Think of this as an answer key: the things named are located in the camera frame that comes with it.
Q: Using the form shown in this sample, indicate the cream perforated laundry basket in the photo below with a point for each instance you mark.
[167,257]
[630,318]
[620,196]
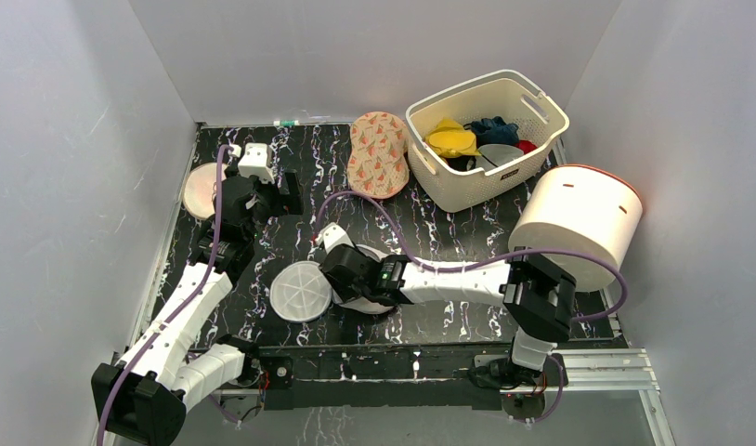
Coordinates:
[505,93]

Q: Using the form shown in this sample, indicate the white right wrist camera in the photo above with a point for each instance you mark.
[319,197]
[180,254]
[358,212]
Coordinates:
[331,236]

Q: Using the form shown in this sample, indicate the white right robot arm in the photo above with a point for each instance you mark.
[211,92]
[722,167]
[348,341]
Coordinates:
[537,293]

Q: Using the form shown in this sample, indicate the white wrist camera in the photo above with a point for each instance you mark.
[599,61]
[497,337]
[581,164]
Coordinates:
[256,161]
[331,236]

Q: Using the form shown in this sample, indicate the white cylindrical drum container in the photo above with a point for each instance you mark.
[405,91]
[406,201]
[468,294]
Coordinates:
[580,208]

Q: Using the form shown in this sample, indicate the floral padded laundry bag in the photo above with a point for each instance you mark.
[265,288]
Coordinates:
[377,165]

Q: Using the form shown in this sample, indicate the yellow bra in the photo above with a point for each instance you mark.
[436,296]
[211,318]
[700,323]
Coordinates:
[449,139]

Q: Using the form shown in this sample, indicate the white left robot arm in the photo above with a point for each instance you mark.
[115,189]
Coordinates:
[181,308]

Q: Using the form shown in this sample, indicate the clothes pile in basket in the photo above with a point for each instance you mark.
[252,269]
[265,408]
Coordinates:
[497,142]

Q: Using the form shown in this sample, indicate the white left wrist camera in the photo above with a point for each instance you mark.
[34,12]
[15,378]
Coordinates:
[256,161]

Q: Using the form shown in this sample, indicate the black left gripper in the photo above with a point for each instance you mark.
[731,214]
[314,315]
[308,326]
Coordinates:
[291,203]

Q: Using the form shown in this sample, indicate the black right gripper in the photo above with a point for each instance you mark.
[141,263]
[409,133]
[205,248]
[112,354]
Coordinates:
[328,265]

